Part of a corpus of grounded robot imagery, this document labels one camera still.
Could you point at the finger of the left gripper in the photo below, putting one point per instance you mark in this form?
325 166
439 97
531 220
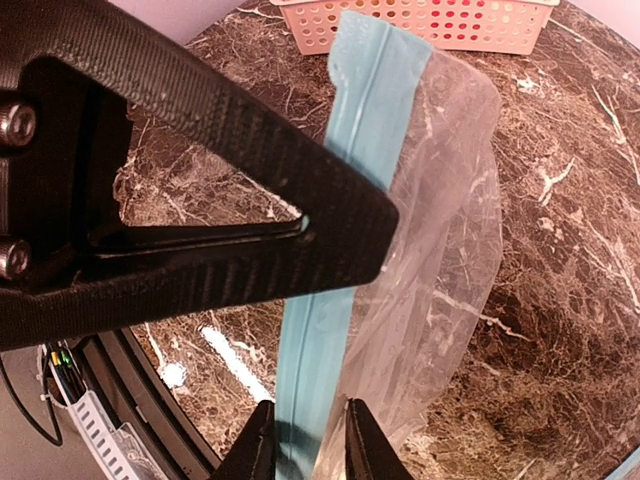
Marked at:
128 58
85 294

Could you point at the zip bag with blue zipper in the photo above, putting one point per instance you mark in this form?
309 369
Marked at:
418 122

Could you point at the red toy fruit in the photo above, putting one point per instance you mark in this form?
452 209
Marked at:
459 20

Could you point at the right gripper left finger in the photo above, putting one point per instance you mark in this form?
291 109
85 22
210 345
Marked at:
253 455

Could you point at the pink perforated plastic basket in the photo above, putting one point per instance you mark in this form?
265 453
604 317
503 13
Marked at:
509 27

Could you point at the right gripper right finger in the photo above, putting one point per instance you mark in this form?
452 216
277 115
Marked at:
368 453

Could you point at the white slotted cable duct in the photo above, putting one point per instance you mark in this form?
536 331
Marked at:
98 433

